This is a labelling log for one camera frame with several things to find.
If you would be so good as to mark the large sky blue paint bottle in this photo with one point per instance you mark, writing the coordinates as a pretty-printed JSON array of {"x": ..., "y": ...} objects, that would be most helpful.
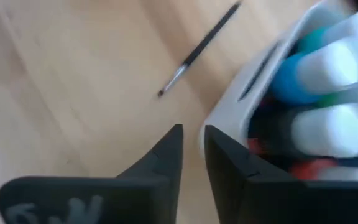
[{"x": 291, "y": 84}]

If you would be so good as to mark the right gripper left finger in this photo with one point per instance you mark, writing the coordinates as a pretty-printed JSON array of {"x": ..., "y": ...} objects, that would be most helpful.
[{"x": 89, "y": 202}]

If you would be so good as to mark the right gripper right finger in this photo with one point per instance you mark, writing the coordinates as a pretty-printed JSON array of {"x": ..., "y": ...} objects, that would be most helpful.
[{"x": 291, "y": 205}]

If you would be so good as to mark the white plastic storage bin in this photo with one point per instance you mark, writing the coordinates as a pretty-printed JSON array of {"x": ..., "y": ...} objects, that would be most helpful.
[{"x": 228, "y": 118}]

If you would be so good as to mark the small brown paint bottle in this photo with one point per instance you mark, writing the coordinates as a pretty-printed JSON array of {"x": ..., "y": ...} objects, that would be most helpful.
[{"x": 331, "y": 130}]

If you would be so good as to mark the black paintbrush dark bristles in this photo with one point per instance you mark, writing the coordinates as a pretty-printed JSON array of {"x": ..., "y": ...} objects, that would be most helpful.
[{"x": 204, "y": 43}]

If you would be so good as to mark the small red-brown paint bottle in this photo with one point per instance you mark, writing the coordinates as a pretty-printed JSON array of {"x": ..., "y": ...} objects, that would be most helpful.
[{"x": 309, "y": 169}]

